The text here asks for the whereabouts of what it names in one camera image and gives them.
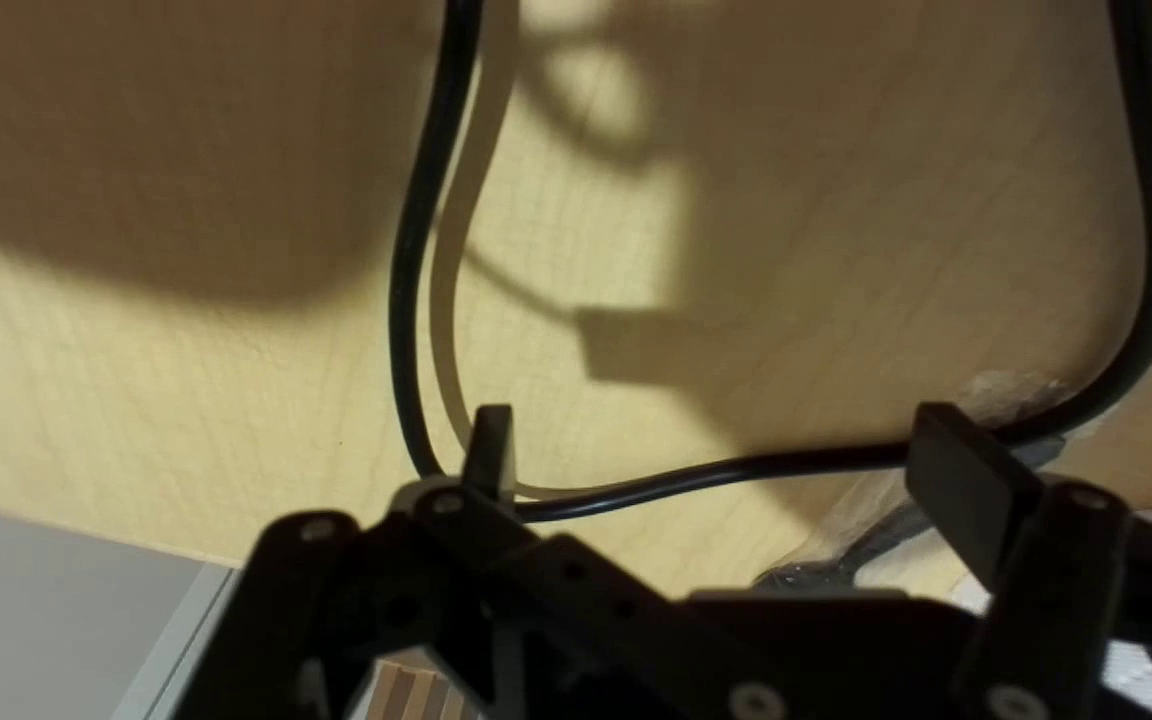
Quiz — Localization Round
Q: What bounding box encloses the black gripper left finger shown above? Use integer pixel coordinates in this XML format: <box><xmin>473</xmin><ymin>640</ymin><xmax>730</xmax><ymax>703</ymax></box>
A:
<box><xmin>173</xmin><ymin>405</ymin><xmax>684</xmax><ymax>720</ymax></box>

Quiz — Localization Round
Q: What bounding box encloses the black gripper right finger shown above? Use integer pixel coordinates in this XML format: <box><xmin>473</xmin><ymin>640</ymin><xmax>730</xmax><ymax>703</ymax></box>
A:
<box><xmin>903</xmin><ymin>405</ymin><xmax>1152</xmax><ymax>720</ymax></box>

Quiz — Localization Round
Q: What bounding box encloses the black cooker power cable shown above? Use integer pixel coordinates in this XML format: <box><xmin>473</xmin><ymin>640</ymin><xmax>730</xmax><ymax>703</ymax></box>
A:
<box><xmin>385</xmin><ymin>0</ymin><xmax>1152</xmax><ymax>524</ymax></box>

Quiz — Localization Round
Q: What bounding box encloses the black spoon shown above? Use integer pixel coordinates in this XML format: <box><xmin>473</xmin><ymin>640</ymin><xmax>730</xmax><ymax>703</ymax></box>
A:
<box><xmin>758</xmin><ymin>435</ymin><xmax>1064</xmax><ymax>596</ymax></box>

